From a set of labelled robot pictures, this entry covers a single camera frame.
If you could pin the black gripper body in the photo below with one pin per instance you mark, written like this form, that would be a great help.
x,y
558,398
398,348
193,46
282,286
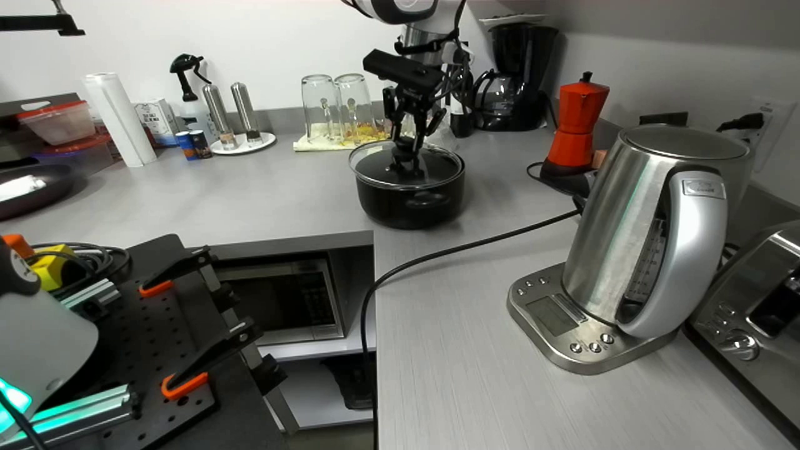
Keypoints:
x,y
413,89

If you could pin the black cooking pot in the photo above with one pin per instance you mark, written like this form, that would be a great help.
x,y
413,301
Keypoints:
x,y
413,208

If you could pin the stainless steel electric kettle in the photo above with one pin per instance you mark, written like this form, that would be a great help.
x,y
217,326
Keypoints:
x,y
647,250

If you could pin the black perforated board with clamps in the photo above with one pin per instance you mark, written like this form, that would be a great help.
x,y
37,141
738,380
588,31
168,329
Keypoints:
x,y
161,363

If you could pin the red moka pot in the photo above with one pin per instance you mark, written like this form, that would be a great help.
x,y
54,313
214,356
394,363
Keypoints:
x,y
578,110

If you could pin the black coffee maker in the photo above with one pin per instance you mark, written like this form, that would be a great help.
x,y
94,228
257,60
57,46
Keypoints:
x,y
511,96

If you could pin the white paper towel roll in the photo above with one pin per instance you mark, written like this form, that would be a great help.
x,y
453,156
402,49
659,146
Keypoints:
x,y
116,110

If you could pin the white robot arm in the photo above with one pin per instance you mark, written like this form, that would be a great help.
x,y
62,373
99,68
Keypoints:
x,y
432,31

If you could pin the glass pot lid black knob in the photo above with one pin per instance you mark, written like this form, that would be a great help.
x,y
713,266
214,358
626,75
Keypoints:
x,y
373,166

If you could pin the salt and pepper shaker tray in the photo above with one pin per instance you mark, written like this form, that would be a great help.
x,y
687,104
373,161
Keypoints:
x,y
241,133

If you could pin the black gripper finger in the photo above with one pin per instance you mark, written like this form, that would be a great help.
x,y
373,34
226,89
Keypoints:
x,y
402,148
418,148

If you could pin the upturned glass mug middle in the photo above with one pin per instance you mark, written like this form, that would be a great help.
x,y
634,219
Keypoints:
x,y
354,99

